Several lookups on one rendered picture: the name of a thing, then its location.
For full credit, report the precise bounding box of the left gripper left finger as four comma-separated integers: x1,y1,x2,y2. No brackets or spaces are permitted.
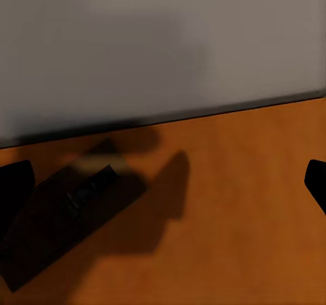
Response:
0,160,35,241

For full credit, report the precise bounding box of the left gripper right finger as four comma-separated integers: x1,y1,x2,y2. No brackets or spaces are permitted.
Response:
304,159,326,214

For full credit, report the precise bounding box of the mousetrap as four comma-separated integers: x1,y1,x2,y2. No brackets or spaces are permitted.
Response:
0,139,147,293

